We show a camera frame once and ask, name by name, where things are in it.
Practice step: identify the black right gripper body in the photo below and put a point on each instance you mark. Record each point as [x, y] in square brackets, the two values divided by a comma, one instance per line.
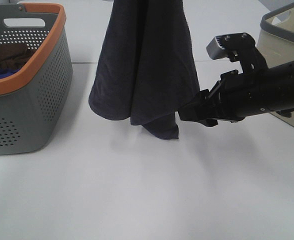
[233, 98]

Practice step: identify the dark navy towel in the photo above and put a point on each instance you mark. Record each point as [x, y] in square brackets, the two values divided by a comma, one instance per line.
[146, 69]

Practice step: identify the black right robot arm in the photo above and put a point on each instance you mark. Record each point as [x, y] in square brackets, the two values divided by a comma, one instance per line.
[239, 95]

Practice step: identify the brown towel in basket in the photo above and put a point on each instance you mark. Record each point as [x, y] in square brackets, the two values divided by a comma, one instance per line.
[14, 56]

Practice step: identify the beige fabric bin grey rim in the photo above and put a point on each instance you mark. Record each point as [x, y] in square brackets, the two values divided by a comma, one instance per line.
[276, 44]

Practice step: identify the grey basket with orange rim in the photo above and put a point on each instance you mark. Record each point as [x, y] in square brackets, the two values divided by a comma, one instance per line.
[32, 99]

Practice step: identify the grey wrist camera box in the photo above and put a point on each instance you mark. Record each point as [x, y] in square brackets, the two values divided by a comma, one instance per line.
[229, 45]

